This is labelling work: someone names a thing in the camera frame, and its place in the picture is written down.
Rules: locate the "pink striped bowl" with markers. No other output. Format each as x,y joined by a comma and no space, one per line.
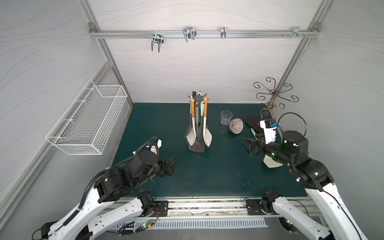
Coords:
236,126

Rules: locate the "aluminium cross rail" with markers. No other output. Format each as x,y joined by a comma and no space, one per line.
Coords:
201,34

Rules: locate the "double metal hook left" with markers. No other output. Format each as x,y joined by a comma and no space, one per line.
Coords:
158,40

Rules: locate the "small metal hook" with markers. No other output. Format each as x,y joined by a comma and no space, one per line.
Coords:
223,32

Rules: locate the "clear drinking glass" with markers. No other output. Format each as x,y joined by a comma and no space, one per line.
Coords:
226,117

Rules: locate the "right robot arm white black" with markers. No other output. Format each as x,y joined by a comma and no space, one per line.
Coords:
313,176

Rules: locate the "cream spoon wooden handle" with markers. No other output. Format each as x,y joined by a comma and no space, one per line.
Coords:
191,136

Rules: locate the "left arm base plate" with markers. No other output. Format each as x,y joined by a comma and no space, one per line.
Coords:
161,209

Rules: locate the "double metal hook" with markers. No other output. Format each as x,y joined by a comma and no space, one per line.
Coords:
158,40
189,33

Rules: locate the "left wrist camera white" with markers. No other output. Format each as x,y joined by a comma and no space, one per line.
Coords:
155,148

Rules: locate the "bronze scroll hook stand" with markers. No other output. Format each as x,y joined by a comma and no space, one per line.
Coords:
253,121

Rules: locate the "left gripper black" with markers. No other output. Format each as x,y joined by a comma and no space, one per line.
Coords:
170,166

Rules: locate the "cream spatula wooden handle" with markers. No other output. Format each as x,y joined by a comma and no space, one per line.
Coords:
206,133

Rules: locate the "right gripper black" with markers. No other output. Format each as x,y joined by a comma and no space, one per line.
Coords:
259,147

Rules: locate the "white vent strip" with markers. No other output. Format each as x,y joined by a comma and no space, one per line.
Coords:
209,223

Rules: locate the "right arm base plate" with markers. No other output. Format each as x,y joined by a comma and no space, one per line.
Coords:
253,207

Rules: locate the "double metal hook middle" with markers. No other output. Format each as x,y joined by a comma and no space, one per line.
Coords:
189,33

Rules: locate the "grey utensil rack stand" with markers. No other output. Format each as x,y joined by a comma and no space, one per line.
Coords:
199,97

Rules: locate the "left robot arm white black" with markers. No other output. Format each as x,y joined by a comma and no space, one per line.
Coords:
87,221

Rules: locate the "white wire basket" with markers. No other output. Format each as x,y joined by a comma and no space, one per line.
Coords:
85,127

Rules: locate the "grey turner mint handle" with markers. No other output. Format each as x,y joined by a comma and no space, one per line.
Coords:
199,145

